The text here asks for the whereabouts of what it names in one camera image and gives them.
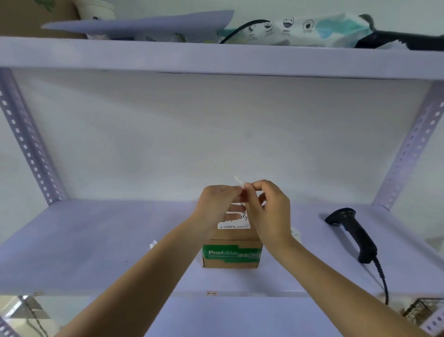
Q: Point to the person's left hand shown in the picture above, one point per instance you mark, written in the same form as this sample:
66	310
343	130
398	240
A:
211	205

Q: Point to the person's right hand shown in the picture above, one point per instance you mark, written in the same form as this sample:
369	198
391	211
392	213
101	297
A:
274	215

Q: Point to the person's left fingers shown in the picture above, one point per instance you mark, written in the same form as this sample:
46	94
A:
233	194

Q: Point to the person's right thumb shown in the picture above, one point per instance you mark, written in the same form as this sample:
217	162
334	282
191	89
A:
250	205

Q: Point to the small white paper strip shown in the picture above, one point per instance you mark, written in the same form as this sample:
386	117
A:
239	182

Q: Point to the person's right forearm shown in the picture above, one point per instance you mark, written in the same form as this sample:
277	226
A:
340	295

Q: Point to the person's left forearm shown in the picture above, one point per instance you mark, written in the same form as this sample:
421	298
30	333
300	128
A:
138	281

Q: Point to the white label with handwriting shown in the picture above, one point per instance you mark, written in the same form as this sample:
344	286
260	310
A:
239	224

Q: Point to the cardboard box with green tape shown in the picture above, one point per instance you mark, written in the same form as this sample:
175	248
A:
231	253

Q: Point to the small white paper scrap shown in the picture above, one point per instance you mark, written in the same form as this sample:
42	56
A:
153	244

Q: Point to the black handheld barcode scanner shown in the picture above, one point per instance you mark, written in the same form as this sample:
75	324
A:
353	232

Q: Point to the white wet wipes packet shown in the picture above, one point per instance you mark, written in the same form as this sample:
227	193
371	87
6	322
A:
305	29

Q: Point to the large flat white sheet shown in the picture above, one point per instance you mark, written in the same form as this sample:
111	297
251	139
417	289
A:
145	23

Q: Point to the white round dome device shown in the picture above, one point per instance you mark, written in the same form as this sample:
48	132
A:
95	9

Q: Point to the brown cardboard panel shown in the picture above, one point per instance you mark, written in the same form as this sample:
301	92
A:
31	17

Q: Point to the white perforated shelf post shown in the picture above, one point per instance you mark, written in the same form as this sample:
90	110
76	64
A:
411	149
29	139

